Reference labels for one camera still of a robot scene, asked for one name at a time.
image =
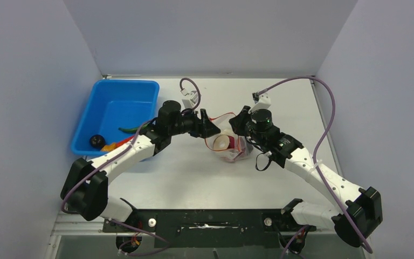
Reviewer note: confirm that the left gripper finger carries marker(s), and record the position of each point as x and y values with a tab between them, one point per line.
208	129
205	119

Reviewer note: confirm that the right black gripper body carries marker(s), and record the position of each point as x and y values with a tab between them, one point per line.
249	129

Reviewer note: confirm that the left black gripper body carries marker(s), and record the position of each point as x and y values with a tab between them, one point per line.
189	123

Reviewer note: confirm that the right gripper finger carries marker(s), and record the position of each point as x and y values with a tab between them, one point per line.
236	125
245	111

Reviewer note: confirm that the round white mushroom slice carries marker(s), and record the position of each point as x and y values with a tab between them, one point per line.
221	143

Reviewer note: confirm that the clear zip top bag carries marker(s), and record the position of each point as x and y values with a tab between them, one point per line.
243	149

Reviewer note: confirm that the purple sweet potato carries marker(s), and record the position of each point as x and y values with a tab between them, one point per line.
232	142

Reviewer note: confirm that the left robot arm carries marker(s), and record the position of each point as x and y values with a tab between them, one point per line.
85	191

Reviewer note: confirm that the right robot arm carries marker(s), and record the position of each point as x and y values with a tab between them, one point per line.
354	213

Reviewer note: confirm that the green chili pepper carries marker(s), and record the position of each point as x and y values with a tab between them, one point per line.
131	130

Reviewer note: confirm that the orange carrot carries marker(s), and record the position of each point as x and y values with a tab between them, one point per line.
122	142

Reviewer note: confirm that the blue plastic bin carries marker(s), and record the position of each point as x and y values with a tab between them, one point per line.
114	104

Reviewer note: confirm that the dark plum front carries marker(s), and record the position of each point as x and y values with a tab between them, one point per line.
97	141

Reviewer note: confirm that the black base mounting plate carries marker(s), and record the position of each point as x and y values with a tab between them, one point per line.
214	228

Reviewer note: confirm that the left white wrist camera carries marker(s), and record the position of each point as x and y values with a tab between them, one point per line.
190	99

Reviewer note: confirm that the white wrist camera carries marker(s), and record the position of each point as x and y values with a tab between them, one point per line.
190	99
261	101

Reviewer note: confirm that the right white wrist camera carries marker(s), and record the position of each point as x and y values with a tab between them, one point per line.
261	101

